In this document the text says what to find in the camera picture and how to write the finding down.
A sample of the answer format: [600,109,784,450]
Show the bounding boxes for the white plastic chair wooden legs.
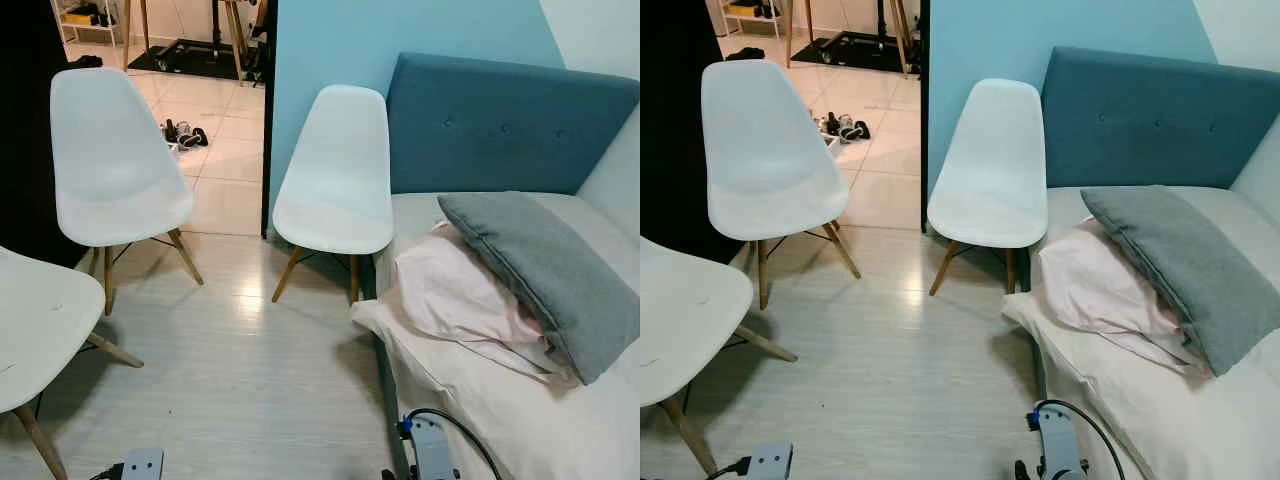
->
[50,67,206,317]
[926,78,1049,297]
[0,245,145,480]
[700,60,863,311]
[271,85,396,305]
[640,237,799,477]

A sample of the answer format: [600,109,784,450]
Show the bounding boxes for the black door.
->
[640,0,747,266]
[0,0,93,269]

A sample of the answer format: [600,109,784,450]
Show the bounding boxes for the black stand base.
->
[128,0,267,83]
[790,0,922,77]

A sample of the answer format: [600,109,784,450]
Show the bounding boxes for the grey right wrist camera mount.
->
[404,415,462,480]
[1030,405,1090,480]

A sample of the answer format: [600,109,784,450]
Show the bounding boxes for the pale pink pillow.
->
[1037,217,1209,373]
[394,221,566,379]

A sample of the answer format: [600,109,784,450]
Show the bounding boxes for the pile of dark shoes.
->
[160,118,210,152]
[814,111,872,147]

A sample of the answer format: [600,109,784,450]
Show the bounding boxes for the blue upholstered headboard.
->
[386,52,641,197]
[1040,46,1280,192]

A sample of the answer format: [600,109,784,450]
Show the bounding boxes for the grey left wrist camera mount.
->
[747,442,797,480]
[120,447,166,480]

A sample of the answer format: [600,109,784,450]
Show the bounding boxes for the grey fabric pillow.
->
[437,190,641,387]
[1080,185,1280,378]

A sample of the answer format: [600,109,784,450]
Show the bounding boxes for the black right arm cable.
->
[403,408,503,480]
[1033,398,1128,480]

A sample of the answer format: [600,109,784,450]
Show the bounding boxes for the wooden stand leg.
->
[120,0,151,71]
[785,0,814,67]

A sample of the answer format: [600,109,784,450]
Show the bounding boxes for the white shelf rack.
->
[50,0,127,47]
[705,0,791,41]

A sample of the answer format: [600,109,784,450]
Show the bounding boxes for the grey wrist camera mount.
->
[120,447,166,480]
[1030,405,1090,480]
[404,415,462,480]
[747,442,797,480]

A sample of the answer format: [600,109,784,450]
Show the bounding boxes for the bed with white sheet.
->
[349,190,641,480]
[1002,184,1280,480]

